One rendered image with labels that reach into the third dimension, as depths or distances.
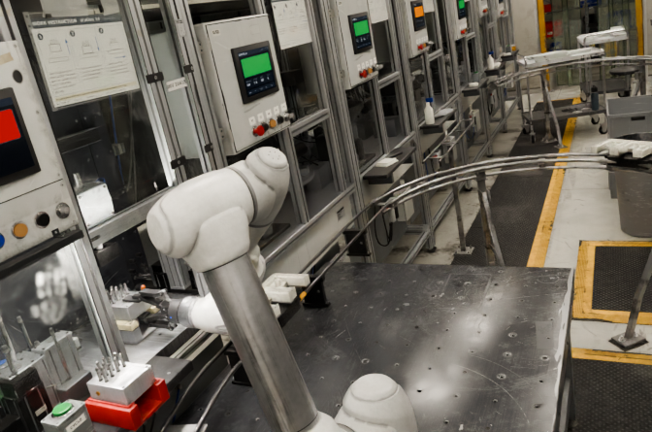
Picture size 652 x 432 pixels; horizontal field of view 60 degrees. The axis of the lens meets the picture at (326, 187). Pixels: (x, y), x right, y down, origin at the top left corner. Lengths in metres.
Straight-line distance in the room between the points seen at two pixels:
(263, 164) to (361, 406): 0.56
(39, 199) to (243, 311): 0.60
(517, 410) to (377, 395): 0.49
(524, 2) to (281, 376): 8.63
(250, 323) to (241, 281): 0.09
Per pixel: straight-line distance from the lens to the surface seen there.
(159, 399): 1.57
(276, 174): 1.18
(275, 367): 1.18
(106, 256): 1.88
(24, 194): 1.48
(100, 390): 1.56
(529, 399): 1.71
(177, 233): 1.09
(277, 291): 2.01
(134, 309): 1.89
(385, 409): 1.31
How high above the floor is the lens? 1.75
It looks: 16 degrees down
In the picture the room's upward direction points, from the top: 11 degrees counter-clockwise
